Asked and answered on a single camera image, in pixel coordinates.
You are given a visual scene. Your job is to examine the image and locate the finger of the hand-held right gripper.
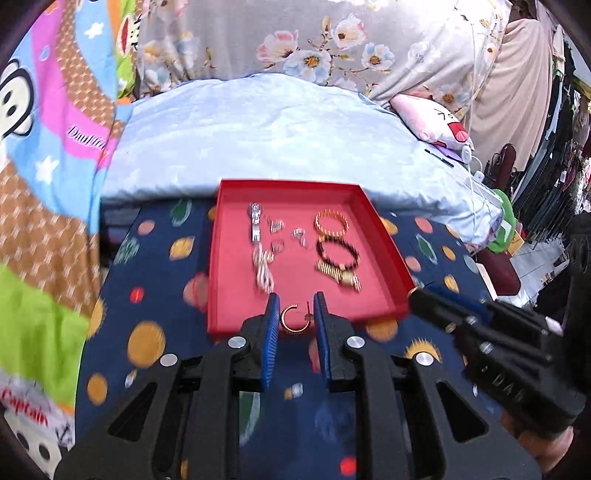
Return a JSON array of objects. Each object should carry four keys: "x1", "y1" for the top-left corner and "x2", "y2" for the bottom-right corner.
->
[
  {"x1": 409, "y1": 286, "x2": 553, "y2": 366},
  {"x1": 425, "y1": 284, "x2": 565, "y2": 339}
]

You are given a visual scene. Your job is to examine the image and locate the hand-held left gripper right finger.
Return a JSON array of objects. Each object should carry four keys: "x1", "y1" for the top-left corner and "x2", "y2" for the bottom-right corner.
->
[{"x1": 313, "y1": 292, "x2": 542, "y2": 480}]

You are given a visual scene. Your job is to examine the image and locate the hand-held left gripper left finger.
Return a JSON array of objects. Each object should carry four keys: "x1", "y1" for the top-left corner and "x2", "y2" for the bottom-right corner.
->
[{"x1": 53, "y1": 292, "x2": 281, "y2": 480}]

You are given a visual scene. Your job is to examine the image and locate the gold hoop earring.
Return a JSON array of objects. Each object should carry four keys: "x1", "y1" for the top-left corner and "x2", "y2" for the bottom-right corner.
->
[{"x1": 280, "y1": 304, "x2": 315, "y2": 334}]

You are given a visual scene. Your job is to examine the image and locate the silver chain bracelet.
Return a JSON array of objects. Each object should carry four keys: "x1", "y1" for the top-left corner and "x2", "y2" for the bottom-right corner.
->
[{"x1": 252, "y1": 244, "x2": 275, "y2": 292}]

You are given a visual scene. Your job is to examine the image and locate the red tray box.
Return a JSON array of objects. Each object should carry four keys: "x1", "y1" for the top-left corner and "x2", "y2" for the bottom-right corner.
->
[{"x1": 207, "y1": 179, "x2": 416, "y2": 337}]

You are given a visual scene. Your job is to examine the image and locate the gold watch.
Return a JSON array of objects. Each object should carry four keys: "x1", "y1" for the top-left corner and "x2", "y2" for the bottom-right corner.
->
[{"x1": 315, "y1": 259, "x2": 363, "y2": 291}]

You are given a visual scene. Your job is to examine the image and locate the dark wooden bead bracelet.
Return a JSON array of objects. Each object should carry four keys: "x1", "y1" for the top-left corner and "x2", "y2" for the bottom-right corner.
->
[{"x1": 316, "y1": 236, "x2": 360, "y2": 268}]

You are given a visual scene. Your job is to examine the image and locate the silver link watch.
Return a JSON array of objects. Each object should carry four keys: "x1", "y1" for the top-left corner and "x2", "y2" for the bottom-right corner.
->
[{"x1": 248, "y1": 203, "x2": 264, "y2": 244}]

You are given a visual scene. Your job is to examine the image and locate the gold bangle bracelet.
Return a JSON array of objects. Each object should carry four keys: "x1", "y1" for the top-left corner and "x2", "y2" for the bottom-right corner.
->
[{"x1": 315, "y1": 209, "x2": 350, "y2": 238}]

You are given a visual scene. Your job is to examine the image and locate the person's right hand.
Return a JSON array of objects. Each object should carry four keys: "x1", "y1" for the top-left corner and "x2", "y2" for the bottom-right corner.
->
[{"x1": 519, "y1": 424, "x2": 579, "y2": 477}]

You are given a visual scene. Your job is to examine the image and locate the dark red bag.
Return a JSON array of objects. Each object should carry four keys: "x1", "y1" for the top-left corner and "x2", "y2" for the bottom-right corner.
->
[{"x1": 475, "y1": 249, "x2": 520, "y2": 301}]

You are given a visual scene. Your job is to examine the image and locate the green cloth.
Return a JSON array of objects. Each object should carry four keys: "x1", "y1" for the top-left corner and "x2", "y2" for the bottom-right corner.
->
[{"x1": 485, "y1": 187, "x2": 522, "y2": 254}]

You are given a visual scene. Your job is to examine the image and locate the dark cloth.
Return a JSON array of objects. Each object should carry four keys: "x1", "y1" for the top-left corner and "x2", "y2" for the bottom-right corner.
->
[{"x1": 531, "y1": 215, "x2": 591, "y2": 416}]

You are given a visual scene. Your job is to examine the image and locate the navy planet print cloth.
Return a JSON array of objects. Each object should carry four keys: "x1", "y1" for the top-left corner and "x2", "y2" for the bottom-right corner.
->
[{"x1": 78, "y1": 196, "x2": 509, "y2": 480}]

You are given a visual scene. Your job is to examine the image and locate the purple phone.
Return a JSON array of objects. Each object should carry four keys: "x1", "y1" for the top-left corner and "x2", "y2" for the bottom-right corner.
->
[{"x1": 425, "y1": 145, "x2": 462, "y2": 169}]

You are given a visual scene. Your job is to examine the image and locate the hanging clothes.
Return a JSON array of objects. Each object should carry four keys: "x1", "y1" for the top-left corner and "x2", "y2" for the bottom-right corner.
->
[{"x1": 508, "y1": 41, "x2": 591, "y2": 222}]

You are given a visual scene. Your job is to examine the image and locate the pink plush pillow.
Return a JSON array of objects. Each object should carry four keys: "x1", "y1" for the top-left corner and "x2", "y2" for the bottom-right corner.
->
[{"x1": 390, "y1": 92, "x2": 474, "y2": 153}]

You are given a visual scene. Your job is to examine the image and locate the light blue quilt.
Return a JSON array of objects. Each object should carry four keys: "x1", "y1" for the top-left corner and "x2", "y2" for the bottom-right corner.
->
[{"x1": 99, "y1": 74, "x2": 504, "y2": 245}]

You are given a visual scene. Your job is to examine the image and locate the beige cloth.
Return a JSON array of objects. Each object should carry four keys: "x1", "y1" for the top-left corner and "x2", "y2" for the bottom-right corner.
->
[{"x1": 466, "y1": 14, "x2": 566, "y2": 171}]

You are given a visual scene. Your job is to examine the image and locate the colourful monkey print blanket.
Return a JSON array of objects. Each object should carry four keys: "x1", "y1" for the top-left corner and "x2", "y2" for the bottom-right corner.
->
[{"x1": 0, "y1": 0, "x2": 144, "y2": 476}]

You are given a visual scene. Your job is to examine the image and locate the grey floral cloth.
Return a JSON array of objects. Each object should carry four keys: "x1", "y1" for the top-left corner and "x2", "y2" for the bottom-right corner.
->
[{"x1": 134, "y1": 0, "x2": 513, "y2": 112}]

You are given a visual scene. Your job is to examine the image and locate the white charging cable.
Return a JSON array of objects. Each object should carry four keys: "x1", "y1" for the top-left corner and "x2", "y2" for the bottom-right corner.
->
[{"x1": 462, "y1": 69, "x2": 504, "y2": 208}]

